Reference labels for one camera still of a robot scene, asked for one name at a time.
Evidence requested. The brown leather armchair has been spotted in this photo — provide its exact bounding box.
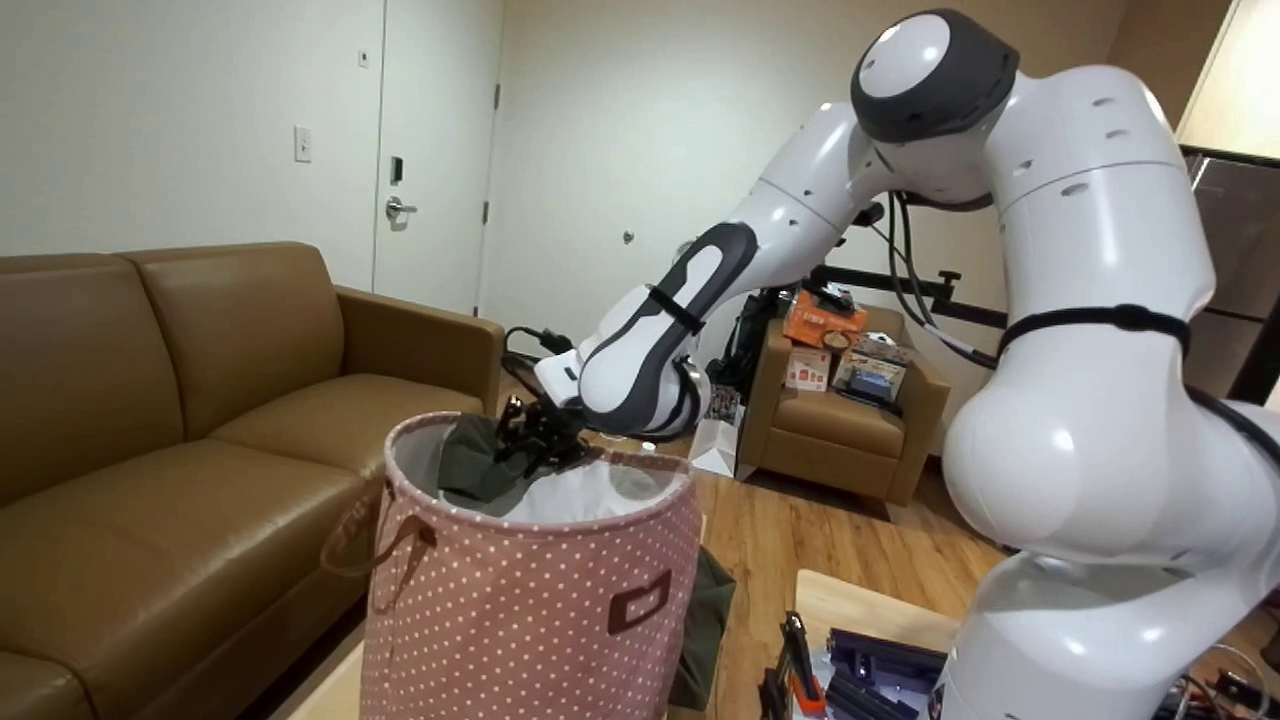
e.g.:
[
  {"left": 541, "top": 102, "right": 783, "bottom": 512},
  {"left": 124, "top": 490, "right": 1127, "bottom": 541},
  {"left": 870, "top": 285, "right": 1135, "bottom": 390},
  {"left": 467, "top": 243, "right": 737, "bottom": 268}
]
[{"left": 737, "top": 310, "right": 956, "bottom": 509}]

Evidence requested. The dark printed box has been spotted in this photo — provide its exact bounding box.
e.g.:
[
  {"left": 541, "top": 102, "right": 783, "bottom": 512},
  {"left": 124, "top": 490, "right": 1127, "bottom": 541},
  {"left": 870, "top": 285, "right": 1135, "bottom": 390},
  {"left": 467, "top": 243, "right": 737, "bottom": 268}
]
[{"left": 831, "top": 349, "right": 910, "bottom": 414}]

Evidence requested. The orange packet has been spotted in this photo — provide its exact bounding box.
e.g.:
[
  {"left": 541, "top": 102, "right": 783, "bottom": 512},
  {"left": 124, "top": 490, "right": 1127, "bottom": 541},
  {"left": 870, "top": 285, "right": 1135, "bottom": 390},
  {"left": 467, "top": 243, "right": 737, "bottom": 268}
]
[{"left": 778, "top": 294, "right": 876, "bottom": 357}]

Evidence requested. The small white red box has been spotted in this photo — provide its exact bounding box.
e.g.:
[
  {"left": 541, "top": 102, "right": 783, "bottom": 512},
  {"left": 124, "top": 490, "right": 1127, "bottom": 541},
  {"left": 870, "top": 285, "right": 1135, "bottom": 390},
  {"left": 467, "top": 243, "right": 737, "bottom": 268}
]
[{"left": 778, "top": 345, "right": 837, "bottom": 399}]

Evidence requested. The white plastic bag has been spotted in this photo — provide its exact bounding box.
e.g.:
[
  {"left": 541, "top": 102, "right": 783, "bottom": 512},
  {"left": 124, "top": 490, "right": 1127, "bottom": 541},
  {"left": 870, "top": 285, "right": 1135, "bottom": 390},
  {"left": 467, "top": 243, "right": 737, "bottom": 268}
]
[{"left": 689, "top": 392, "right": 749, "bottom": 482}]

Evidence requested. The black orange clamp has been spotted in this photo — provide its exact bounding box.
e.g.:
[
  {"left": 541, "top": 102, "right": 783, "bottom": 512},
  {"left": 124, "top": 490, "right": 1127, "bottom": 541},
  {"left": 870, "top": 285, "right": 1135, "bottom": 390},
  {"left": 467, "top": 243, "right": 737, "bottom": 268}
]
[{"left": 757, "top": 610, "right": 831, "bottom": 720}]

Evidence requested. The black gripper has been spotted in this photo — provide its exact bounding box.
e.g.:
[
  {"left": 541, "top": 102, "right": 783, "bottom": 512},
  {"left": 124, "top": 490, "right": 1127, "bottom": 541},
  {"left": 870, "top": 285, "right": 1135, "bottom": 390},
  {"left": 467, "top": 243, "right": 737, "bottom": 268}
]
[{"left": 490, "top": 392, "right": 608, "bottom": 465}]

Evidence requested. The pink polka dot laundry basket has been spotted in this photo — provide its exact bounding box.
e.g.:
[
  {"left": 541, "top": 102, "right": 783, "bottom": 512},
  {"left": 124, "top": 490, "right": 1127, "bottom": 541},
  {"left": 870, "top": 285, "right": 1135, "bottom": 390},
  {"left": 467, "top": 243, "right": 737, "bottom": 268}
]
[{"left": 315, "top": 408, "right": 710, "bottom": 720}]

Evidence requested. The white door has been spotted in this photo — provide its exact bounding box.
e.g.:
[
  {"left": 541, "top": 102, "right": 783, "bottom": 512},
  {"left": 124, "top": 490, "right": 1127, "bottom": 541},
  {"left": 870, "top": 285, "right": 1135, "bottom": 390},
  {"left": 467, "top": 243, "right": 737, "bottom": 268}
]
[{"left": 371, "top": 0, "right": 507, "bottom": 320}]

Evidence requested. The dark purple box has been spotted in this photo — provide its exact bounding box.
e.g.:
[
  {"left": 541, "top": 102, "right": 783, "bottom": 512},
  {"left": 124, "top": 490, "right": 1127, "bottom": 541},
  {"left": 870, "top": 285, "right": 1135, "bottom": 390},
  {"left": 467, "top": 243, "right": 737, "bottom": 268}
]
[{"left": 825, "top": 629, "right": 951, "bottom": 720}]

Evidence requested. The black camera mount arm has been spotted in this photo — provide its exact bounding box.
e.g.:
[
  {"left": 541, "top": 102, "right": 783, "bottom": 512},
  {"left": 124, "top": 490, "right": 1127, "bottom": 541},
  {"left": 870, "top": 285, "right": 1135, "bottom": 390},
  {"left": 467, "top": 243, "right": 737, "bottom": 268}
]
[{"left": 803, "top": 259, "right": 1012, "bottom": 334}]

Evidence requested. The dark green cloth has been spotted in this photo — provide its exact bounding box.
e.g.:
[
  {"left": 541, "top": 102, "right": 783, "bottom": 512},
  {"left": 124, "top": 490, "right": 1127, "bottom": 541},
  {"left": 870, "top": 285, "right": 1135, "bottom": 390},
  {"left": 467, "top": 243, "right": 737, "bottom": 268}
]
[{"left": 435, "top": 414, "right": 565, "bottom": 512}]

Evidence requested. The brown leather sofa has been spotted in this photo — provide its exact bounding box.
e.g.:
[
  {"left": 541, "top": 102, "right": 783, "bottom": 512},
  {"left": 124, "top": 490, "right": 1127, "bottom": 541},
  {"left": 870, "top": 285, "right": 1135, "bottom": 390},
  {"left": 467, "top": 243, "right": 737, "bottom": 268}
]
[{"left": 0, "top": 236, "right": 507, "bottom": 720}]

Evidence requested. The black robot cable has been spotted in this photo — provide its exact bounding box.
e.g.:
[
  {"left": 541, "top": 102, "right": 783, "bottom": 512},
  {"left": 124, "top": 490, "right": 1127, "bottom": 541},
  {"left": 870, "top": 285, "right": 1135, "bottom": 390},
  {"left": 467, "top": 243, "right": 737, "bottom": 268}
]
[{"left": 865, "top": 193, "right": 1002, "bottom": 375}]

